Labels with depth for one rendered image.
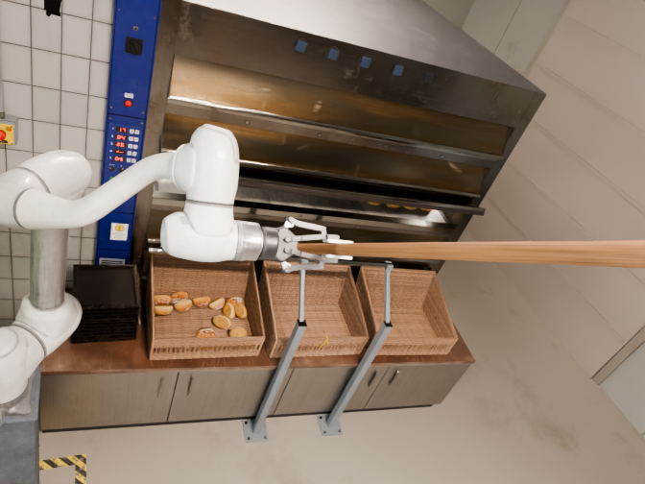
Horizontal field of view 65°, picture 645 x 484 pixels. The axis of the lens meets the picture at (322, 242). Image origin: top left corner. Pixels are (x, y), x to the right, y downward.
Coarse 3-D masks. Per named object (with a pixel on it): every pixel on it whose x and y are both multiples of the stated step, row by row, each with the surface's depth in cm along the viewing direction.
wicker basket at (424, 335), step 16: (368, 272) 314; (384, 272) 318; (400, 272) 322; (416, 272) 326; (432, 272) 330; (368, 288) 302; (400, 288) 328; (432, 288) 332; (368, 304) 298; (400, 304) 334; (416, 304) 338; (432, 304) 331; (368, 320) 297; (400, 320) 324; (416, 320) 328; (432, 320) 329; (448, 320) 313; (400, 336) 311; (416, 336) 316; (432, 336) 321; (448, 336) 312; (384, 352) 295; (400, 352) 299; (416, 352) 303; (432, 352) 308
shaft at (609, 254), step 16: (624, 240) 56; (640, 240) 55; (384, 256) 103; (400, 256) 97; (416, 256) 92; (432, 256) 87; (448, 256) 83; (464, 256) 79; (480, 256) 76; (496, 256) 73; (512, 256) 70; (528, 256) 67; (544, 256) 65; (560, 256) 63; (576, 256) 61; (592, 256) 59; (608, 256) 57; (624, 256) 55; (640, 256) 53
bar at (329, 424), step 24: (336, 264) 252; (360, 264) 257; (384, 264) 263; (384, 288) 266; (384, 312) 264; (384, 336) 265; (288, 360) 256; (264, 408) 280; (336, 408) 304; (264, 432) 297; (336, 432) 312
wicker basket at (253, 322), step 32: (160, 256) 263; (160, 288) 271; (192, 288) 277; (224, 288) 285; (256, 288) 272; (192, 320) 269; (256, 320) 268; (160, 352) 243; (192, 352) 249; (224, 352) 256; (256, 352) 264
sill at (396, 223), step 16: (160, 192) 248; (240, 208) 261; (256, 208) 264; (272, 208) 268; (288, 208) 273; (304, 208) 278; (368, 224) 292; (384, 224) 296; (400, 224) 299; (416, 224) 304; (432, 224) 311; (448, 224) 317
